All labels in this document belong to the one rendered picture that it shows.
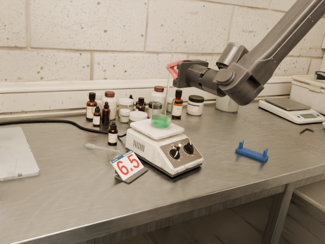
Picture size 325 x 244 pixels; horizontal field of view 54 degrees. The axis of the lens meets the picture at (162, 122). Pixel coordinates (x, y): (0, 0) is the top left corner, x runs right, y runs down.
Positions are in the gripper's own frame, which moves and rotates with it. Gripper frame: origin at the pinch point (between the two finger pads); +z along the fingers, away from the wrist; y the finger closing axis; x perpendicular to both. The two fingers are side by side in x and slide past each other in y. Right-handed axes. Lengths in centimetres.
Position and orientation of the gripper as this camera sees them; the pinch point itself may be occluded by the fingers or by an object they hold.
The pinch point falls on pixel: (170, 67)
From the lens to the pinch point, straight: 89.8
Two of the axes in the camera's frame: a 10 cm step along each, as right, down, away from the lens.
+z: -6.4, -3.4, 6.9
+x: -1.2, 9.3, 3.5
